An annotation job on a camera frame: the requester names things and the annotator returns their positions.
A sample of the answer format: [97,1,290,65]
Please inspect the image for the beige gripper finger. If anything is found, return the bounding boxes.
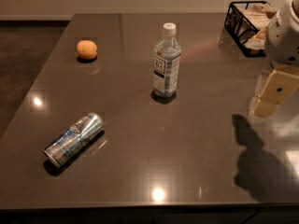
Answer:
[249,66,299,118]

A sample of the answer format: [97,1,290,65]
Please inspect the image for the black wire basket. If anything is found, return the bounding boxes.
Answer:
[224,1,267,57]

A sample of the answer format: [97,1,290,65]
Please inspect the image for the silver blue redbull can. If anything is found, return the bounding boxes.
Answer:
[43,113,104,168]

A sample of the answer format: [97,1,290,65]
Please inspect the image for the orange round fruit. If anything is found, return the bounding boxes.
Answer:
[76,40,97,60]

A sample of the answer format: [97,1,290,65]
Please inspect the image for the clear plastic water bottle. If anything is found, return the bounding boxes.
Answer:
[153,22,181,98]

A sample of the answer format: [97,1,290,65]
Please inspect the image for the brown napkins in basket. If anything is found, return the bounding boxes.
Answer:
[241,3,276,50]

